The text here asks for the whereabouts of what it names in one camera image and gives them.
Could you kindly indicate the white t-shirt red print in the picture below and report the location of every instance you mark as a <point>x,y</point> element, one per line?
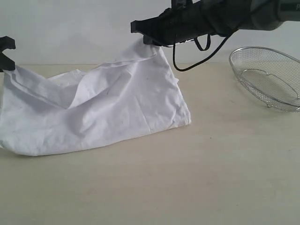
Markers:
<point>134,96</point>

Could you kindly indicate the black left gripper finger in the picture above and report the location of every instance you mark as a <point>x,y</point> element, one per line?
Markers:
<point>7,43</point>
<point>6,63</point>

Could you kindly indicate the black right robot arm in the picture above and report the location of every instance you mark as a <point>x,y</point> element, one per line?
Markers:
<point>227,16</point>

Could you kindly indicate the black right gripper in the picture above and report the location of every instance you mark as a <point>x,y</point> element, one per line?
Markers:
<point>173,26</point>

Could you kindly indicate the metal wire mesh basket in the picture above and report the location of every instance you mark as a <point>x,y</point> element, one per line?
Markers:
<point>271,76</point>

